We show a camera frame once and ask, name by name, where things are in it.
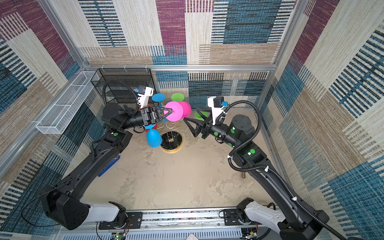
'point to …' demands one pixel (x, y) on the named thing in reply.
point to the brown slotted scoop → (243, 174)
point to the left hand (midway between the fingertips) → (171, 111)
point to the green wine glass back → (177, 97)
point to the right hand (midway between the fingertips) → (190, 117)
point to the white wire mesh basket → (55, 121)
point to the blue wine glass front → (153, 137)
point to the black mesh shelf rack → (141, 80)
